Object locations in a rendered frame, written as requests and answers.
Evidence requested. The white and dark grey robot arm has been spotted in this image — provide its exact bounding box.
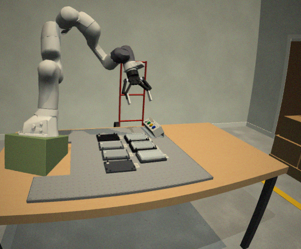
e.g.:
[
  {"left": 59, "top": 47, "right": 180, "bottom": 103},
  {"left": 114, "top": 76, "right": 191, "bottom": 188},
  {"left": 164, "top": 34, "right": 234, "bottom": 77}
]
[{"left": 18, "top": 6, "right": 145, "bottom": 137}]

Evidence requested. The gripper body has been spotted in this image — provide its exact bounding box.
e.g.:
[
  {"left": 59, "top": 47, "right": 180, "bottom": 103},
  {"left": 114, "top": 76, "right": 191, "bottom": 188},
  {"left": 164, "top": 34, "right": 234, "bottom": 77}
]
[{"left": 126, "top": 69, "right": 140, "bottom": 85}]

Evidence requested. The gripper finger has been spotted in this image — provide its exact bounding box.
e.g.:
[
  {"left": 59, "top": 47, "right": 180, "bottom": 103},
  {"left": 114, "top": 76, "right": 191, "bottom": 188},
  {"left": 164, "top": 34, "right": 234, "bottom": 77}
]
[
  {"left": 136, "top": 77, "right": 152, "bottom": 101},
  {"left": 122, "top": 79, "right": 134, "bottom": 105}
]

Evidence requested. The beige button panel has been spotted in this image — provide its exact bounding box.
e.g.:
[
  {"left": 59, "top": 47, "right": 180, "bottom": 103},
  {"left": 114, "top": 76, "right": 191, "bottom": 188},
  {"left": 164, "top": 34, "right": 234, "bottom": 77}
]
[{"left": 143, "top": 117, "right": 164, "bottom": 138}]

